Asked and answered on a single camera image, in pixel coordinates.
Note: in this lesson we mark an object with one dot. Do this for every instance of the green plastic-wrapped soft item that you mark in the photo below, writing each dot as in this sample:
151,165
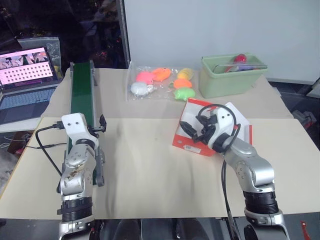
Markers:
183,93

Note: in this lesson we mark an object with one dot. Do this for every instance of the yellow object behind laptop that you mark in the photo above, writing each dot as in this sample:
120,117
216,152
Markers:
58,72

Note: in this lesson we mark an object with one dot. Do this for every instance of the clear zip bag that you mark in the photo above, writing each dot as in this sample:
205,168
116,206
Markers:
53,47

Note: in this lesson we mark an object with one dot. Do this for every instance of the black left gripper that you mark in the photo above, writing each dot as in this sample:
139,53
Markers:
96,130

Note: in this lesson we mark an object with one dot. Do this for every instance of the beige paper sheet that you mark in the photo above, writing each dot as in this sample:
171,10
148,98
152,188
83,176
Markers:
150,175

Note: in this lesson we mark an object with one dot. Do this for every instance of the green conveyor belt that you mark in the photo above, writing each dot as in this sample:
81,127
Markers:
81,85

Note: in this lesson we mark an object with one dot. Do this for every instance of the cardboard box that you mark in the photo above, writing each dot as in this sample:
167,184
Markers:
18,145

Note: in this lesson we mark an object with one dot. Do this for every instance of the grey device beside table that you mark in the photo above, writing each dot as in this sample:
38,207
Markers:
305,117

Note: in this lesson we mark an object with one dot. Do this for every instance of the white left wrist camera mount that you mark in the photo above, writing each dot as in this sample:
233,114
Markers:
75,125

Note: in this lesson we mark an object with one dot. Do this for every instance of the purple item in bin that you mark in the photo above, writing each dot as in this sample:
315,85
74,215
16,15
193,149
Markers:
243,67

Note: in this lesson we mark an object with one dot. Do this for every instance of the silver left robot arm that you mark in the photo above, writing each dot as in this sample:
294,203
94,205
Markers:
75,175

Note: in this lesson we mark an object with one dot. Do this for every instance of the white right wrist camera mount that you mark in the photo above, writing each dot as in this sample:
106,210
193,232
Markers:
222,120

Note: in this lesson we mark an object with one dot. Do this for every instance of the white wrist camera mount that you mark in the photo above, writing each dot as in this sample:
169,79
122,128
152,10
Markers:
222,120
75,125

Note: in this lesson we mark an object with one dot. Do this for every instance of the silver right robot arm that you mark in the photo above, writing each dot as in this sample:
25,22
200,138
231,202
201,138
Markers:
250,162

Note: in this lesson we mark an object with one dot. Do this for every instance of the clear plastic toy bag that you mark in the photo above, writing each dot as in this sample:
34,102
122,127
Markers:
162,92

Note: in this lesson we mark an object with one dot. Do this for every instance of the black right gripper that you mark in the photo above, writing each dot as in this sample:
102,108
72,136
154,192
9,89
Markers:
207,125

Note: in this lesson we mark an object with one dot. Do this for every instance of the aluminium frame post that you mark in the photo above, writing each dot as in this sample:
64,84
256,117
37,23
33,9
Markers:
124,32

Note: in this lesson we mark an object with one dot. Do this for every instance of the pink plastic toy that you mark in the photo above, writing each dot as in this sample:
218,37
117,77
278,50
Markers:
144,76

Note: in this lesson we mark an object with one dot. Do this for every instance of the red toy in bin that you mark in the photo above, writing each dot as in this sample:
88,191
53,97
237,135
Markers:
240,59

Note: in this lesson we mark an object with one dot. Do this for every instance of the pale green plastic bin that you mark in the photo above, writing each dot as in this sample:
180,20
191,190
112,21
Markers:
225,82

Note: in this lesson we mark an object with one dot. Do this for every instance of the open laptop computer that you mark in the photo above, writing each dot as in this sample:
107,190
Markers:
25,67

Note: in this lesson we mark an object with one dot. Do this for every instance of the beige table cloth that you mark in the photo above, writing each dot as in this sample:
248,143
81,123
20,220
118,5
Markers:
150,107

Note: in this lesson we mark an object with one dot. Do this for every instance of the light blue plastic-wrapped item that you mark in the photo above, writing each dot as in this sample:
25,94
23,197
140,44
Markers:
138,88

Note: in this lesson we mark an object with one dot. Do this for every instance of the red and white box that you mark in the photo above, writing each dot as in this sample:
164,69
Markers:
182,140

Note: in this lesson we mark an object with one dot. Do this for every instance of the yellow plastic toy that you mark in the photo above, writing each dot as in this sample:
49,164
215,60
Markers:
185,73

